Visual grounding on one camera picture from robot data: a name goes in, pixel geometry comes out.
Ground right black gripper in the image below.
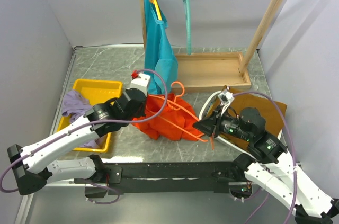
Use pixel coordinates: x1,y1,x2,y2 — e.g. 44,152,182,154
192,104,251,141

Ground orange t shirt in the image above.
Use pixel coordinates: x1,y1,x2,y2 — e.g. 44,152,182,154
133,93,204,142

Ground orange plastic hanger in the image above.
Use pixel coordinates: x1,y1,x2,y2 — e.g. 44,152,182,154
150,81,214,147

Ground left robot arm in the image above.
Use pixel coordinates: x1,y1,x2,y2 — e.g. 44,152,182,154
7,86,148,195

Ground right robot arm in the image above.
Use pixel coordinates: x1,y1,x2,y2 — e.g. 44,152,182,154
193,107,338,223

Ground blue t shirt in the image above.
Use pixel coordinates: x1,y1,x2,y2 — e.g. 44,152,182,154
144,0,178,94

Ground purple t shirt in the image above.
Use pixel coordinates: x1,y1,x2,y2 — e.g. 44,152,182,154
61,89,105,149

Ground teal plastic hanger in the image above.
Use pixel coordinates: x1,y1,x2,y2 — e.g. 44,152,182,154
182,0,192,55

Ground white plastic basket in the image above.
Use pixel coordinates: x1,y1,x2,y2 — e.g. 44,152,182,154
199,91,287,163

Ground yellow plastic tray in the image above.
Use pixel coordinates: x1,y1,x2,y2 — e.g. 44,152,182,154
57,78,123,154

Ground wooden clothes rack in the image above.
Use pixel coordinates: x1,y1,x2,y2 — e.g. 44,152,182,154
139,0,283,92

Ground black base beam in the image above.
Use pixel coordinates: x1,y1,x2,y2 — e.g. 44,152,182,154
73,162,263,196

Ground brown shorts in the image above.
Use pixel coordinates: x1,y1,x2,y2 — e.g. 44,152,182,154
207,87,287,143

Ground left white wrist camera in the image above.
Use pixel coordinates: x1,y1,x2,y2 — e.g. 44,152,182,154
129,71,151,95

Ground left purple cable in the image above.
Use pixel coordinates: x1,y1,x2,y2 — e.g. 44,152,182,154
0,69,169,205

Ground aluminium frame rail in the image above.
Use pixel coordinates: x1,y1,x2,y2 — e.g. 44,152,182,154
15,180,110,223

